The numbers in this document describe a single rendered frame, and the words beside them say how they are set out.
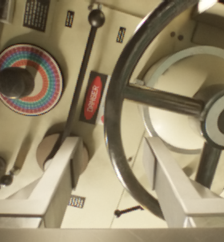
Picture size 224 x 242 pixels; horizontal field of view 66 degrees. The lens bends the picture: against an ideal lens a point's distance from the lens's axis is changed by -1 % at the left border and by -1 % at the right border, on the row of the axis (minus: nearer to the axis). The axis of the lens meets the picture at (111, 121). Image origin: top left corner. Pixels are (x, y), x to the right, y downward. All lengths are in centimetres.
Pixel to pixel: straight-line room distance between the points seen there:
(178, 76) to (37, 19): 34
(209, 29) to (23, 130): 53
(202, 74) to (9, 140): 50
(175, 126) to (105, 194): 32
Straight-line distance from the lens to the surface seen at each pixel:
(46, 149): 51
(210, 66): 38
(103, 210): 62
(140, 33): 22
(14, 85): 40
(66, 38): 47
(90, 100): 46
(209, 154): 31
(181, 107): 26
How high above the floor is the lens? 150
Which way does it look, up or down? 5 degrees down
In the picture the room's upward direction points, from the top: 75 degrees counter-clockwise
